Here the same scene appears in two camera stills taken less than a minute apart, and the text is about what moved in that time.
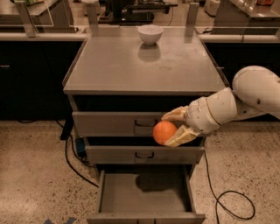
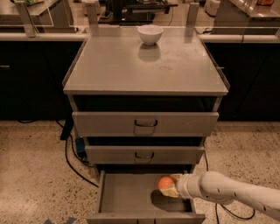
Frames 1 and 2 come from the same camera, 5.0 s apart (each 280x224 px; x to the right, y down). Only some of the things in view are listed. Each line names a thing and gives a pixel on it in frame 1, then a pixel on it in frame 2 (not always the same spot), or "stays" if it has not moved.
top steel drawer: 115,123 stays
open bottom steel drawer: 146,197 stays
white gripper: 199,115 → 183,185
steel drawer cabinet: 120,82 stays
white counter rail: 83,37 stays
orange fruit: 163,131 → 164,182
